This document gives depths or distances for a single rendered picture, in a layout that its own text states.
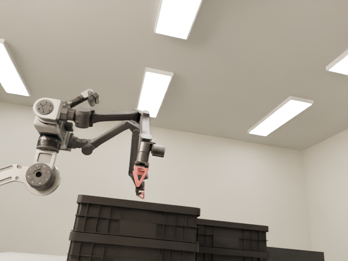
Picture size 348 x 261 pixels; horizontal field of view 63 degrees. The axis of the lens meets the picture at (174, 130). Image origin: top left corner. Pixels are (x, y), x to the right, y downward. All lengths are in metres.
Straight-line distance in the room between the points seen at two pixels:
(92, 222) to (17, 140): 4.18
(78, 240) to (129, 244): 0.15
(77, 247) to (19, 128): 4.27
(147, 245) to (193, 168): 4.06
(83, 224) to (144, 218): 0.18
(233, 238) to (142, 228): 0.52
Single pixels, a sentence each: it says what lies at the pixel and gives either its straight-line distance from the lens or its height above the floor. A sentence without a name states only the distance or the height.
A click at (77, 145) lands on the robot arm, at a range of 2.14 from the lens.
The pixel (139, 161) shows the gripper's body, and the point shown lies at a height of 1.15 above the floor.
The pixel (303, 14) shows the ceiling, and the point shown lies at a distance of 2.91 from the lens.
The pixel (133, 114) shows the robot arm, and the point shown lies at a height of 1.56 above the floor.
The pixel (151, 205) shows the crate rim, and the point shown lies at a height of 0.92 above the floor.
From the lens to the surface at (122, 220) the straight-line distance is 0.94.
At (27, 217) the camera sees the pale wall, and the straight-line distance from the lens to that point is 4.75.
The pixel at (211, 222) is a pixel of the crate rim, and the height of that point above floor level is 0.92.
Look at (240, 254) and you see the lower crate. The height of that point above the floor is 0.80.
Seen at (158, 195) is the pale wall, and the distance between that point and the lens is 4.72.
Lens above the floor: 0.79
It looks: 23 degrees up
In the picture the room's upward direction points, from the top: 5 degrees clockwise
